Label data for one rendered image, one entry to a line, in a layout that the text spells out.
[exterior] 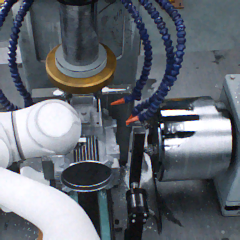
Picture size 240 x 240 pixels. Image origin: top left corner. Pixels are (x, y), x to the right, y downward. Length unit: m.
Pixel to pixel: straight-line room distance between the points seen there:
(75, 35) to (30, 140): 0.30
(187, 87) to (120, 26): 0.62
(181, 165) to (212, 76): 0.74
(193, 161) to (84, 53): 0.44
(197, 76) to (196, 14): 1.73
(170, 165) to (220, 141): 0.15
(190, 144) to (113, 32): 0.40
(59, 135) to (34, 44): 0.57
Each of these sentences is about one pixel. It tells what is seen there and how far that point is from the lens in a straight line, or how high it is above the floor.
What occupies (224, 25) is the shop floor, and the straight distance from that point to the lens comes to 3.60.
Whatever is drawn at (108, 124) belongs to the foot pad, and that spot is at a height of 1.07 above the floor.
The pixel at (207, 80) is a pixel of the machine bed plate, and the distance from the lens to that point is 1.94.
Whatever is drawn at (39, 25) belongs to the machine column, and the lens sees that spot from 1.35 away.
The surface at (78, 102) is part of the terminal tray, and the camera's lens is 1.37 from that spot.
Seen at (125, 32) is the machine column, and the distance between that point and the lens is 1.37.
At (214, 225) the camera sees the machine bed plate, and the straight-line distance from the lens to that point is 1.54.
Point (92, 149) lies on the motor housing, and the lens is 1.29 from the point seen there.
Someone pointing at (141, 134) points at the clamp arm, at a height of 1.25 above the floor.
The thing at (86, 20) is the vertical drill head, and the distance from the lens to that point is 1.05.
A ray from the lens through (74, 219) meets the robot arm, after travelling 0.59.
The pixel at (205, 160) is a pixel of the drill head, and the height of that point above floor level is 1.08.
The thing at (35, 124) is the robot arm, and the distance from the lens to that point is 0.86.
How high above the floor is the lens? 2.12
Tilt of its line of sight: 52 degrees down
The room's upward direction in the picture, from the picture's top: 1 degrees clockwise
